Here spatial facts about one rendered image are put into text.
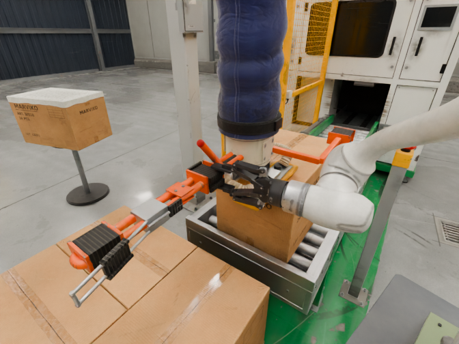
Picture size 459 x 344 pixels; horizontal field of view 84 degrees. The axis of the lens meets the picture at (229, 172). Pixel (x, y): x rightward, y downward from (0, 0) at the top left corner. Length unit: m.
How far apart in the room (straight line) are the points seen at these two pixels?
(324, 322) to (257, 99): 1.37
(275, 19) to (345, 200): 0.51
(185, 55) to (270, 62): 1.27
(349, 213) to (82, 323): 0.98
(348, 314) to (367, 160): 1.28
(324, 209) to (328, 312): 1.24
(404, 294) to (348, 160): 0.50
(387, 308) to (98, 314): 0.99
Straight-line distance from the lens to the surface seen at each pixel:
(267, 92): 0.82
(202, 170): 0.79
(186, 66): 2.02
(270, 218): 1.12
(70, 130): 2.38
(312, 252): 1.34
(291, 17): 2.15
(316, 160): 0.90
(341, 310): 1.86
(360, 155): 0.72
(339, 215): 0.65
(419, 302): 1.04
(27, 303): 1.36
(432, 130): 0.55
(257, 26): 0.78
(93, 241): 0.61
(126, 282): 1.24
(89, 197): 2.89
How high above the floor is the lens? 1.47
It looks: 29 degrees down
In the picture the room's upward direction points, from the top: straight up
